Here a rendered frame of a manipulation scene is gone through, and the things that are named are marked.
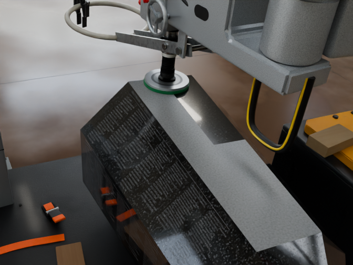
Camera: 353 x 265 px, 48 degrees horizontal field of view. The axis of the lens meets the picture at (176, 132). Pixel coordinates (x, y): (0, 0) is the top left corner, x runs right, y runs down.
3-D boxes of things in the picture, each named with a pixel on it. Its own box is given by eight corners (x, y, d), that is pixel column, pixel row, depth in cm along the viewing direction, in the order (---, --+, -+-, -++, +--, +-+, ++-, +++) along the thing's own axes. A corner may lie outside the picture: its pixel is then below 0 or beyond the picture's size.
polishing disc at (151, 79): (188, 73, 199) (189, 70, 198) (188, 93, 181) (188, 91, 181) (146, 69, 198) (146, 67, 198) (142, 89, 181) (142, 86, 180)
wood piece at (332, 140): (335, 132, 176) (338, 123, 173) (354, 144, 169) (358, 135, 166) (305, 144, 166) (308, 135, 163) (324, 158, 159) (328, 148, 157)
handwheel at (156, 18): (183, 40, 158) (187, 2, 149) (162, 43, 153) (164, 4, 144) (163, 27, 168) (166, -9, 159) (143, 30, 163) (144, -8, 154)
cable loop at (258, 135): (290, 161, 136) (317, 78, 118) (283, 164, 134) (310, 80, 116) (246, 127, 151) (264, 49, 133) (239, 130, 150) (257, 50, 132)
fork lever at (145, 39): (220, 51, 166) (220, 39, 164) (182, 58, 156) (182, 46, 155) (142, 37, 220) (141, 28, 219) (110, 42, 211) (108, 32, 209)
